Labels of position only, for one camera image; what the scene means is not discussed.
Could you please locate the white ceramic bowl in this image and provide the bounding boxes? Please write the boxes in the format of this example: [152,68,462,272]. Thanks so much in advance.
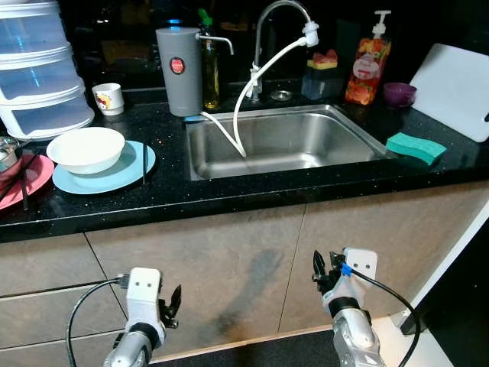
[47,127,126,175]

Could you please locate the black floor mat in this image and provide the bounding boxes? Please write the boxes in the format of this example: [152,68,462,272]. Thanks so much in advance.
[149,329,417,367]

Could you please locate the beige cabinet drawer front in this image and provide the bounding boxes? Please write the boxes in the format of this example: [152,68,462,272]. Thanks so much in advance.
[0,232,108,299]
[0,279,131,351]

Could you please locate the stainless steel sink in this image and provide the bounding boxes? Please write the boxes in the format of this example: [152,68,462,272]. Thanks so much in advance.
[183,103,398,182]

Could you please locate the light blue plate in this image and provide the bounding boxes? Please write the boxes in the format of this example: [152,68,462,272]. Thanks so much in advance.
[51,140,157,195]

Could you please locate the black chopstick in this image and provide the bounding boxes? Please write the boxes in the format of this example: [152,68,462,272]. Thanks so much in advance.
[6,149,43,211]
[141,141,149,186]

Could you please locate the green sponge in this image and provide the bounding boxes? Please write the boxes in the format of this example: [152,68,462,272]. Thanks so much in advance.
[384,132,448,166]

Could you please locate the pink plate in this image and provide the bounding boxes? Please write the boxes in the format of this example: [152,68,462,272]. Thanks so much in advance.
[0,153,55,212]

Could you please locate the dark sponge holder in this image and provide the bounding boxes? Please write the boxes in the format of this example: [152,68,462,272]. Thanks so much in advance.
[302,65,345,102]

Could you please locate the small purple bowl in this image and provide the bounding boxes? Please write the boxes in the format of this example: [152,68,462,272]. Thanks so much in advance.
[383,82,418,108]

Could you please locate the orange dish soap pump bottle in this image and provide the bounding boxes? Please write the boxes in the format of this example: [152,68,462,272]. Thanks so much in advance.
[345,11,393,106]

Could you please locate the white cup with red print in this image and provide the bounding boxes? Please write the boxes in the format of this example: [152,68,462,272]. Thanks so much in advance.
[92,83,125,116]

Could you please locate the watermelon pattern sponge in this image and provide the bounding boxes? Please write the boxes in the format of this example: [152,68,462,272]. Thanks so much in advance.
[308,50,338,71]

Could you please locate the grey water filter canister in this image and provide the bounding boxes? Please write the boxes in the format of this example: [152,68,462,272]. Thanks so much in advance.
[156,27,234,118]

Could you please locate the white cutting board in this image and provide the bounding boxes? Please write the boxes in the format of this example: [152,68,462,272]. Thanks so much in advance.
[410,43,489,143]

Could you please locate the stainless steel bowl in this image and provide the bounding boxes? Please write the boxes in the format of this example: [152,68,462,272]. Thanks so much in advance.
[0,136,22,173]

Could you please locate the yellow oil bottle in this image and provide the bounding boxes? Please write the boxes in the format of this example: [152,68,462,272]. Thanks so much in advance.
[197,9,222,110]

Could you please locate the chrome sink faucet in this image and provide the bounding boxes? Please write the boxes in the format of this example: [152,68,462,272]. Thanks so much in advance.
[248,0,314,99]

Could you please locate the white faucet head attachment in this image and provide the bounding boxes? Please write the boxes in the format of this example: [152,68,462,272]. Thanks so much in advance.
[302,19,320,48]

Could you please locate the white tiered plastic food container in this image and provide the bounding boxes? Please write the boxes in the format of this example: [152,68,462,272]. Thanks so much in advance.
[0,0,96,141]

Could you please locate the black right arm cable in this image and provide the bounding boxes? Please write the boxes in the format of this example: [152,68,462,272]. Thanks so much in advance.
[340,262,423,367]

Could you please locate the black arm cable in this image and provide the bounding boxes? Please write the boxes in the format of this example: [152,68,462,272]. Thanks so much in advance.
[340,262,423,367]
[66,275,132,367]

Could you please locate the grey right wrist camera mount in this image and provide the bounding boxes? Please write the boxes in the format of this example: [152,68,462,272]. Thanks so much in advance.
[330,248,378,307]

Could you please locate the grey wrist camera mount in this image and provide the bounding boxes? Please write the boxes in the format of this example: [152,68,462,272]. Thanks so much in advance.
[330,248,378,307]
[125,268,163,330]

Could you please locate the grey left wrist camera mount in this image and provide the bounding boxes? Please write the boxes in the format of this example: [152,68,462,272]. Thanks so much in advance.
[125,268,163,330]

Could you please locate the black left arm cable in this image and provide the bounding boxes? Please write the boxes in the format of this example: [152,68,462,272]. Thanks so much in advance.
[66,275,132,367]

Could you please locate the white canister outlet hose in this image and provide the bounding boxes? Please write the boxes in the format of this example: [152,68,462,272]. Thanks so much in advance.
[200,111,247,158]

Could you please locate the white faucet diverter hose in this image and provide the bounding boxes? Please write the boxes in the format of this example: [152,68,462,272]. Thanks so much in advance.
[232,37,306,158]

